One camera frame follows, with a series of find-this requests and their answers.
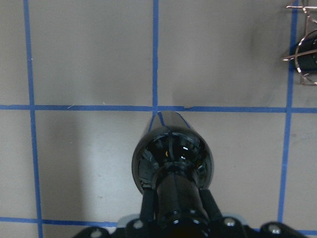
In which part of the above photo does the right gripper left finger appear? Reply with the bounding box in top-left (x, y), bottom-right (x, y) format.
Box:
top-left (140, 189), bottom-right (155, 221)

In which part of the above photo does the dark wine bottle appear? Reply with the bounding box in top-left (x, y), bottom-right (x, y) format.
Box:
top-left (132, 111), bottom-right (214, 228)
top-left (294, 37), bottom-right (317, 72)

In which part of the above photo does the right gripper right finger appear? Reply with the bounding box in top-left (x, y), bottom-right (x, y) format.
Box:
top-left (200, 189), bottom-right (222, 221)

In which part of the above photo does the copper wire wine basket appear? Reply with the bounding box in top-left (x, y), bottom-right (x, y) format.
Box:
top-left (281, 0), bottom-right (317, 86)

